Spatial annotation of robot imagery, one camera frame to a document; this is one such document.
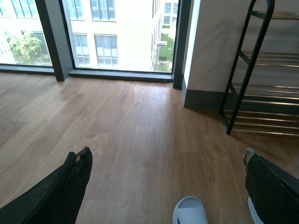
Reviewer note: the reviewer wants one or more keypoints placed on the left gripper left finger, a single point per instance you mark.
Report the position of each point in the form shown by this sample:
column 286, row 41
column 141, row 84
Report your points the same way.
column 57, row 198

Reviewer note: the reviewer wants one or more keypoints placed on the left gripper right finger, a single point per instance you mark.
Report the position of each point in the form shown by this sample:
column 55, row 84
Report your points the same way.
column 273, row 191

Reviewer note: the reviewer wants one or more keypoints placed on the white slide sandal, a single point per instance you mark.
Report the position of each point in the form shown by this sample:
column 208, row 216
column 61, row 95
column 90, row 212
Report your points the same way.
column 253, row 212
column 189, row 210

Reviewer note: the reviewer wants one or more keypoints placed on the black metal shoe rack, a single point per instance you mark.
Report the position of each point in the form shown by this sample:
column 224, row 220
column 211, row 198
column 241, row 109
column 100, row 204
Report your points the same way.
column 262, row 92

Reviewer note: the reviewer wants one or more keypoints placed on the dark window frame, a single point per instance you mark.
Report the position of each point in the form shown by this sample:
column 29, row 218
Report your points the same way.
column 113, row 38

